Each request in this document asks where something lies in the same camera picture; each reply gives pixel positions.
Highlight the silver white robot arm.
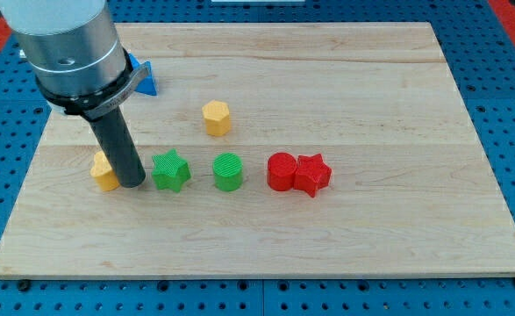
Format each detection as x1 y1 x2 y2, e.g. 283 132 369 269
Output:
0 0 151 121

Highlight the red star block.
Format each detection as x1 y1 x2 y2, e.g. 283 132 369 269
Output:
293 154 332 198

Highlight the yellow hexagon block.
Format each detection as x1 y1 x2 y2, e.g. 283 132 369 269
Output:
202 100 231 136

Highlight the green star block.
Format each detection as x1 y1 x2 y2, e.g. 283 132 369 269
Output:
152 148 191 192

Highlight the red cylinder block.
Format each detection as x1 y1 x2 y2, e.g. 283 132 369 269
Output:
267 152 297 191

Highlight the green cylinder block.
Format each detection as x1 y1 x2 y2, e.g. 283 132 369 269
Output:
212 153 243 191

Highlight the wooden board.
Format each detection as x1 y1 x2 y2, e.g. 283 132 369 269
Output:
0 22 515 280

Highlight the blue triangle block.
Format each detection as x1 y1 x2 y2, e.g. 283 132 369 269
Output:
128 53 158 96

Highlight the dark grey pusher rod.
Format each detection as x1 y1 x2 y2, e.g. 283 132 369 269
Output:
89 108 146 188

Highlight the yellow heart block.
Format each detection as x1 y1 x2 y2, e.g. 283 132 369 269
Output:
89 151 120 192

